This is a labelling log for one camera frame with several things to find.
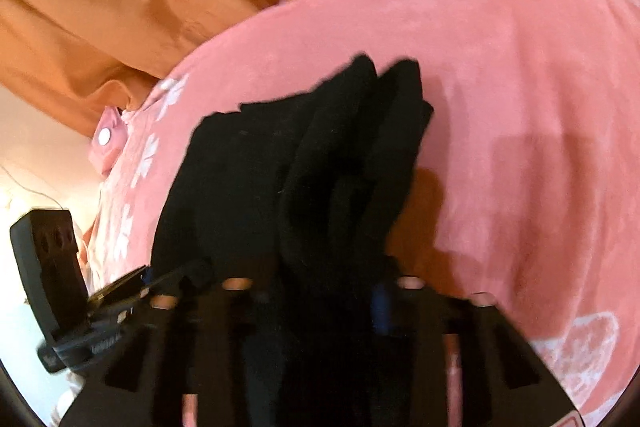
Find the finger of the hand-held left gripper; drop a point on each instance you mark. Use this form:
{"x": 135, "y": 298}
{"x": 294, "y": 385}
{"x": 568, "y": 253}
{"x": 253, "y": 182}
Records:
{"x": 185, "y": 276}
{"x": 125, "y": 283}

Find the pink pouch with white button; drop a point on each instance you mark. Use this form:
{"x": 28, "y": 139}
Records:
{"x": 107, "y": 142}

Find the pink floral blanket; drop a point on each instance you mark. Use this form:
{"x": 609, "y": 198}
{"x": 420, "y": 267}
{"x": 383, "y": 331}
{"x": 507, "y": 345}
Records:
{"x": 525, "y": 107}

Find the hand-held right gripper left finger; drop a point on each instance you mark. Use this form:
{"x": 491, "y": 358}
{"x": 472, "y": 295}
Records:
{"x": 220, "y": 337}

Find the black small garment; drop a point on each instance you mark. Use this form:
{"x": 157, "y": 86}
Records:
{"x": 310, "y": 167}

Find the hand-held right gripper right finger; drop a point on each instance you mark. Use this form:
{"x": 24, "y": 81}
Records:
{"x": 381, "y": 314}

